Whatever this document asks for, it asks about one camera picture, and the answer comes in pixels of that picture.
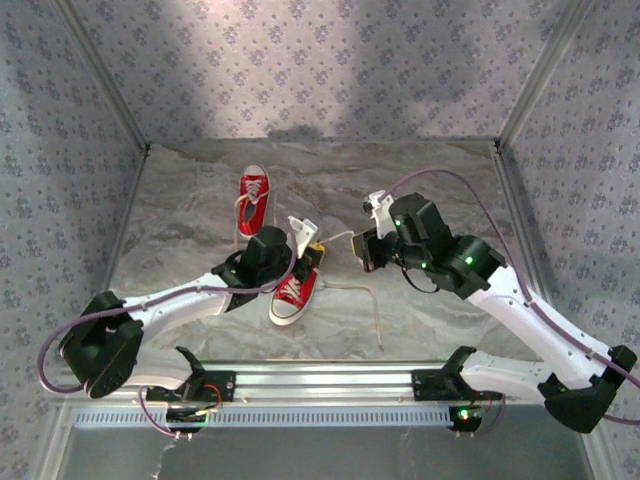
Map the aluminium table side rail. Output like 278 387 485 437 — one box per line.
37 144 151 480
493 142 619 480

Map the red canvas sneaker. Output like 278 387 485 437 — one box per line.
268 267 320 327
236 164 272 240

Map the black circuit board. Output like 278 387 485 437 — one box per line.
448 404 485 435
164 404 209 435

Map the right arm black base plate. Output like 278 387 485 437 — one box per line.
411 368 504 403

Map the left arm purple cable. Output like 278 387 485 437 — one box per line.
38 227 299 441

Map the white shoelace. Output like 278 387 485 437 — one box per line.
284 230 385 350
231 178 280 251

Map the aluminium mounting rail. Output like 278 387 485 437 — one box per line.
49 359 551 407

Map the slotted grey cable duct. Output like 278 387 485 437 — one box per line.
72 407 456 429

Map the aluminium frame post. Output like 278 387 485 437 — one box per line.
49 0 152 154
496 0 600 151

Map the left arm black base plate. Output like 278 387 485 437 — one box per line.
144 369 237 404

